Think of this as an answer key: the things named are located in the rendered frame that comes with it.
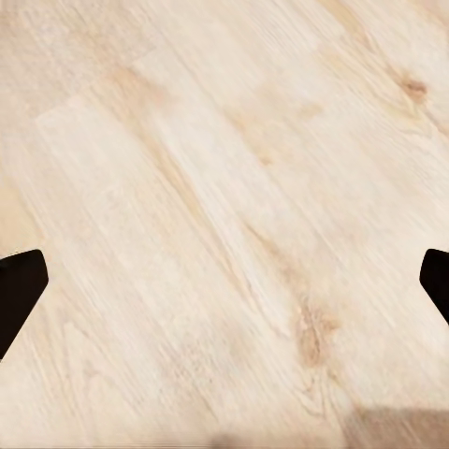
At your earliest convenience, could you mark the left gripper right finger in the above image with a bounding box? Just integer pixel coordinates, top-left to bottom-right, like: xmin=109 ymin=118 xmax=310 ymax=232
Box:
xmin=419 ymin=248 xmax=449 ymax=325

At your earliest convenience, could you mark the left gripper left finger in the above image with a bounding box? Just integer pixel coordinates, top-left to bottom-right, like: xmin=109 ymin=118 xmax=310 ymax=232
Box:
xmin=0 ymin=249 xmax=49 ymax=360

